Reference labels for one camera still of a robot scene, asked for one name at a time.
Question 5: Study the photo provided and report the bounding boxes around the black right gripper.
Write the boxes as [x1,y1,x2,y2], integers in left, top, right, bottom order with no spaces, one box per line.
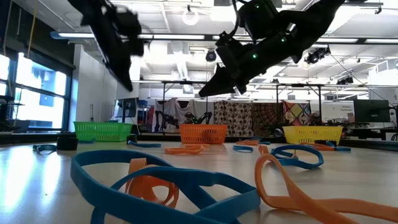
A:
[198,29,302,98]

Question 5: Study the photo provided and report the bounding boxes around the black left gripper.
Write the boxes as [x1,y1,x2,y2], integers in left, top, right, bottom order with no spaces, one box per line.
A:
[90,9,135,93]

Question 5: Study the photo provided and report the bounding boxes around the yellow plastic basket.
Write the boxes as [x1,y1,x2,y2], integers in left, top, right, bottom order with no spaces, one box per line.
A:
[282,125,344,146]

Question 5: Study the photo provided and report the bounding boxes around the black rubber band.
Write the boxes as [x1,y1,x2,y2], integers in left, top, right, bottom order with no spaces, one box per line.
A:
[56,136,79,151]

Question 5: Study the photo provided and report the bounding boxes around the brown dotted hanging cloth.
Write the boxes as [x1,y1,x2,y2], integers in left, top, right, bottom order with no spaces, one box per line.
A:
[213,100,254,138]

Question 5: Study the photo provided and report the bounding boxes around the monitor on stand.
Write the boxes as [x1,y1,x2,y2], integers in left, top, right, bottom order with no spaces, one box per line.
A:
[115,97,140,124]

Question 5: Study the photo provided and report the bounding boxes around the white hanging cloth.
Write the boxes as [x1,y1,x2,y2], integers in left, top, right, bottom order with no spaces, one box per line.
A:
[152,98,215,131]

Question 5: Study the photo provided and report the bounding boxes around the orange plastic basket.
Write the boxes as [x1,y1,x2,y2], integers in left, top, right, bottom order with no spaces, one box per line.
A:
[179,124,229,145]

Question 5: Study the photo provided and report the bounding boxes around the dark orange patterned cloth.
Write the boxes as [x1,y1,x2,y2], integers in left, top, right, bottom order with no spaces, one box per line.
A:
[252,102,284,137]

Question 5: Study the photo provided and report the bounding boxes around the green plastic basket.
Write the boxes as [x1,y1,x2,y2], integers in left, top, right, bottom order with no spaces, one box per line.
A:
[73,121,134,143]

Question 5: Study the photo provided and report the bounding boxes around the colourful quilt cloth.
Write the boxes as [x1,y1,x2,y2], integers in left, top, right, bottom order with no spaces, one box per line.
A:
[282,100,312,126]

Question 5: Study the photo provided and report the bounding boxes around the large window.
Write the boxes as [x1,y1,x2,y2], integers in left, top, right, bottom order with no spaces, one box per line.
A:
[0,52,74,132]

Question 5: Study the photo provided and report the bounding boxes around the black ceiling spotlight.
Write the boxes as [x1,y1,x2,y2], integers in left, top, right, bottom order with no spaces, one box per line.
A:
[303,45,331,65]
[336,75,355,86]

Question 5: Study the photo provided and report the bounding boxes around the black background monitor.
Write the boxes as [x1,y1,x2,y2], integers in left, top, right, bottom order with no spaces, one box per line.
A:
[353,99,392,123]

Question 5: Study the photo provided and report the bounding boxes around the black background desk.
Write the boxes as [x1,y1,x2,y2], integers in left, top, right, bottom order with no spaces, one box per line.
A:
[340,120,398,141]

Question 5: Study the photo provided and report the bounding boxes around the round black ceiling camera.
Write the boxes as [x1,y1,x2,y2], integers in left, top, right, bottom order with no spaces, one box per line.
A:
[205,49,218,63]

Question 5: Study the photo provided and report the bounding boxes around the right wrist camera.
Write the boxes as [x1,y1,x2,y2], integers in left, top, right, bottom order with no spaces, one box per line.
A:
[215,30,242,74]

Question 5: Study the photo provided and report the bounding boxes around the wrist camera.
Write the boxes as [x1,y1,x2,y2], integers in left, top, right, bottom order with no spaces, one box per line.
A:
[123,12,146,57]
[215,30,242,74]

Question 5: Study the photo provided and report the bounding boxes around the black metal frame stand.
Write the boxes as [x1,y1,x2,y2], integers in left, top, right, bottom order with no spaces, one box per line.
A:
[160,80,210,135]
[275,82,324,127]

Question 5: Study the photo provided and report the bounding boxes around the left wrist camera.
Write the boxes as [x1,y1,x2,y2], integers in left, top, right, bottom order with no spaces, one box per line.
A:
[123,12,146,57]

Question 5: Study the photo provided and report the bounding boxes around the black overhead frame beam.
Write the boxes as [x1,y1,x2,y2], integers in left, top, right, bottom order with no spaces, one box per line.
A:
[51,30,398,45]

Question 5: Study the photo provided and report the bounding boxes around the black right camera cable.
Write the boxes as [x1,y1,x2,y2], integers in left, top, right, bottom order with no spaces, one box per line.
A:
[231,0,249,38]

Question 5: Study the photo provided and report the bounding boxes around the white ring light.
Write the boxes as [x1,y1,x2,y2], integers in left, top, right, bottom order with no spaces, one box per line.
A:
[181,7,200,27]

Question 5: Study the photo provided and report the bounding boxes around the black aluminium table frame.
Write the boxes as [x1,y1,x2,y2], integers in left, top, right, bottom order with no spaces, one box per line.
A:
[0,132,398,152]

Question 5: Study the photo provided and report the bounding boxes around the white wall sign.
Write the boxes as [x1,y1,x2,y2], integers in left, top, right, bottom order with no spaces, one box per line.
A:
[322,101,355,123]

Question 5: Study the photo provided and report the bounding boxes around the silver ventilation duct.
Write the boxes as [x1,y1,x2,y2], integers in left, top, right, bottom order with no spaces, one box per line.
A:
[273,0,354,66]

